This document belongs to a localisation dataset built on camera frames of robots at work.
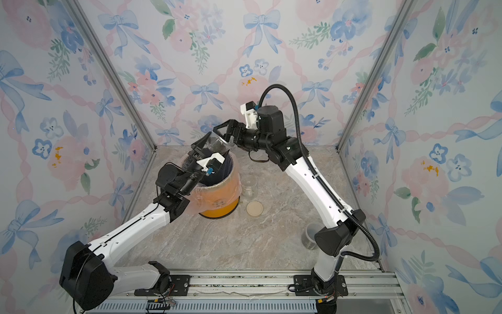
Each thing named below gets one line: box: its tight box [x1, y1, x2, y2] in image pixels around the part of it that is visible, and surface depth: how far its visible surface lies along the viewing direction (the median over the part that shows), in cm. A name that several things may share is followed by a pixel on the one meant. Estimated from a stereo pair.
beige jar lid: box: [246, 200, 264, 217], surface depth 95 cm
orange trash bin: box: [192, 151, 241, 219], surface depth 77 cm
